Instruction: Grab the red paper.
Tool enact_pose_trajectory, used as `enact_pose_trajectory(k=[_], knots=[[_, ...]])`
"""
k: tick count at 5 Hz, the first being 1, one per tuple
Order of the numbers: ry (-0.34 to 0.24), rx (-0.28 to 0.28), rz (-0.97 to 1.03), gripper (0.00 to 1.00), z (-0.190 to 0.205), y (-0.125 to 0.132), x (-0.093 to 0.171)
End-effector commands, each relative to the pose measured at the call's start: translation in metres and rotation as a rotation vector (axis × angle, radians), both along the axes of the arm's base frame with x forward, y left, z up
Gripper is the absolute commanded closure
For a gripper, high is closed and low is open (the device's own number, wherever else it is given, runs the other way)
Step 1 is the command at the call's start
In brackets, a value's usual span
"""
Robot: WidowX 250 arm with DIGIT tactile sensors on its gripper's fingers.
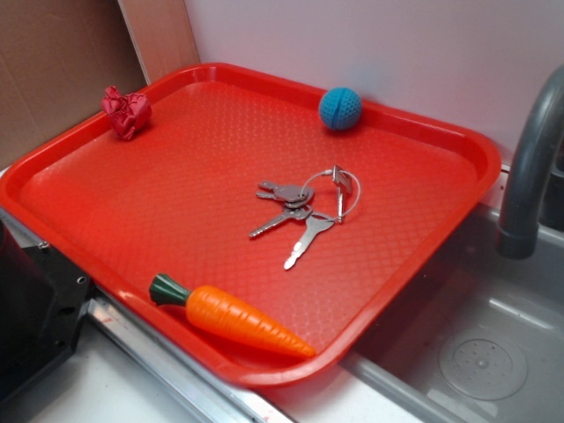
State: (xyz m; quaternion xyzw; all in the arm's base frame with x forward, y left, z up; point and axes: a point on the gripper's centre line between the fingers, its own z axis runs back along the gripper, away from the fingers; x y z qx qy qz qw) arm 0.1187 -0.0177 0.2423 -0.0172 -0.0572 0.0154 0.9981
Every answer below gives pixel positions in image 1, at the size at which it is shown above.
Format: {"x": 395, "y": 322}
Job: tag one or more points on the silver key middle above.
{"x": 287, "y": 214}

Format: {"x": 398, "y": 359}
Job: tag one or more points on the silver key pair top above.
{"x": 289, "y": 195}

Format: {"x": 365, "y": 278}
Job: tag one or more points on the red plastic tray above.
{"x": 180, "y": 198}

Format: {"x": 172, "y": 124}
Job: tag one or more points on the silver key long blade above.
{"x": 316, "y": 223}

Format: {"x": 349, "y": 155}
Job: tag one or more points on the small flat silver key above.
{"x": 344, "y": 185}

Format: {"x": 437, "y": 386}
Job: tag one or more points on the blue textured ball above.
{"x": 340, "y": 108}

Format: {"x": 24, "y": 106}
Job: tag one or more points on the orange toy carrot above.
{"x": 220, "y": 313}

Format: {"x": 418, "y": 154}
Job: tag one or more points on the grey plastic sink basin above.
{"x": 474, "y": 336}

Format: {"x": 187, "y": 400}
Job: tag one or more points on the grey toy faucet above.
{"x": 534, "y": 192}

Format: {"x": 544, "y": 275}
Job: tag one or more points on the black device lower left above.
{"x": 44, "y": 299}

